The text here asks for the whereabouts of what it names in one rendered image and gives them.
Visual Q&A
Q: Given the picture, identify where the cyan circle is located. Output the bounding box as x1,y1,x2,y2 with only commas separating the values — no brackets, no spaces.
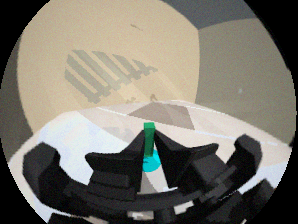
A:
142,149,161,172

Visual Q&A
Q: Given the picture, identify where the green rectangular post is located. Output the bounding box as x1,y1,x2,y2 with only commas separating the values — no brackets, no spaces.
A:
144,123,156,157

